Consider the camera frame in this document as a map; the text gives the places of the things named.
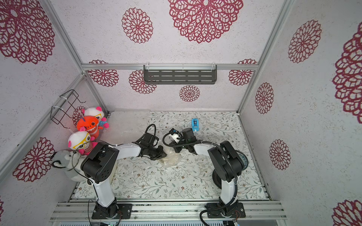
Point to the cream plate with black flowers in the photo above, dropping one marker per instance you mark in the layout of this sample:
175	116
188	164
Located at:
169	158

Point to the black wire wall basket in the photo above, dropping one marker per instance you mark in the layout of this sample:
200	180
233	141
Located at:
68	102

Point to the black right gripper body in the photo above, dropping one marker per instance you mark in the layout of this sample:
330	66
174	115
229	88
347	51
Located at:
180	145

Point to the white plush with striped shirt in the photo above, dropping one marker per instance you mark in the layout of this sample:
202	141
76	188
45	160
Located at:
82	142

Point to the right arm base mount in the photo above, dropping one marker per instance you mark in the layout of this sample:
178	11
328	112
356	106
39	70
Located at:
235	210

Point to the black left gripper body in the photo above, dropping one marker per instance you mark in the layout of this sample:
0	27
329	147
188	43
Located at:
156	154

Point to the blue tape dispenser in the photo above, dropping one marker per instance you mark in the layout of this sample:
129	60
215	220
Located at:
195	124

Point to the blue floral ceramic plate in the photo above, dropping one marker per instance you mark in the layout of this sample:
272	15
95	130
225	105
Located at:
244	159

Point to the clear bubble wrap sheet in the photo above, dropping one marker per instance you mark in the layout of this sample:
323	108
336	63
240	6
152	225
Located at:
169	159

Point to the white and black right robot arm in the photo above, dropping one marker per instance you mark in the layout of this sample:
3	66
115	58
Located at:
226	160

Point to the grey slotted wall shelf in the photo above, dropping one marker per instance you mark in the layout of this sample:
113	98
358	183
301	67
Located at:
180	75

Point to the grey plush koala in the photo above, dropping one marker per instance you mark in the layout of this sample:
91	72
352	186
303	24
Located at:
70	163

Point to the red monster plush toy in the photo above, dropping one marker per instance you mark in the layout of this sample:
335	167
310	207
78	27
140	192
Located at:
89	124

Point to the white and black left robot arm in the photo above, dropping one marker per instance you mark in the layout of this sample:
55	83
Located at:
99	164

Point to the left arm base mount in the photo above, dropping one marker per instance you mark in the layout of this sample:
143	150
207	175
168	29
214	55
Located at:
114	211

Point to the white plush with blue dots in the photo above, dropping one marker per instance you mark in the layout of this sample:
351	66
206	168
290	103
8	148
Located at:
99	114

